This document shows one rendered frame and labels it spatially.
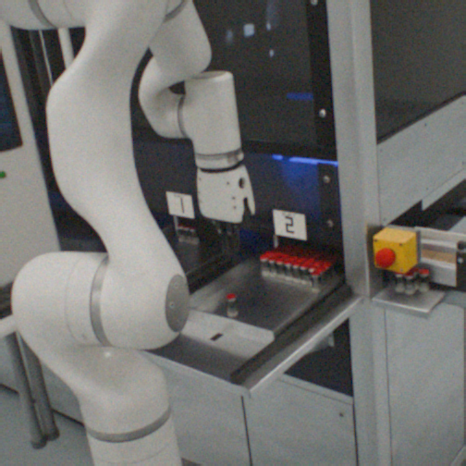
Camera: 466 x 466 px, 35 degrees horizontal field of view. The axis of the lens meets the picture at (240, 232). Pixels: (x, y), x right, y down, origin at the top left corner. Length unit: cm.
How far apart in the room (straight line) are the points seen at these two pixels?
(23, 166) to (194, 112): 93
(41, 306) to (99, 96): 27
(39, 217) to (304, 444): 96
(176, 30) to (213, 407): 129
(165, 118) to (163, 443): 56
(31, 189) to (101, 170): 126
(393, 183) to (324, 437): 68
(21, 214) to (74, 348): 119
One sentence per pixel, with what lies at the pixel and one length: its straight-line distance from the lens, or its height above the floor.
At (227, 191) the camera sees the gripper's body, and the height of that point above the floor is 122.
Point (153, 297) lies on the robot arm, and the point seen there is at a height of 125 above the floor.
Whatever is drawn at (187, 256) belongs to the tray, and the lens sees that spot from 191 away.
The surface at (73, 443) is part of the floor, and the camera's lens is 284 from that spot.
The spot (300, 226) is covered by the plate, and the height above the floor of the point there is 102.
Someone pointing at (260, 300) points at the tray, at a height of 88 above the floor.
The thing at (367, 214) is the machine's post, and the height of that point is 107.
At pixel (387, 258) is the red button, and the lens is 151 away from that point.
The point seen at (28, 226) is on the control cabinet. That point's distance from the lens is 216.
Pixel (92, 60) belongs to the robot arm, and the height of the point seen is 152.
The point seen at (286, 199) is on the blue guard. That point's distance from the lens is 164.
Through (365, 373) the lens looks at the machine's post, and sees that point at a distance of 173.
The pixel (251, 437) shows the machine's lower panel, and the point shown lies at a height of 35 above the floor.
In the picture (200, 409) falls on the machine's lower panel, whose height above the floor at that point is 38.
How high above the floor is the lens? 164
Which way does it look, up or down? 22 degrees down
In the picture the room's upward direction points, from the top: 7 degrees counter-clockwise
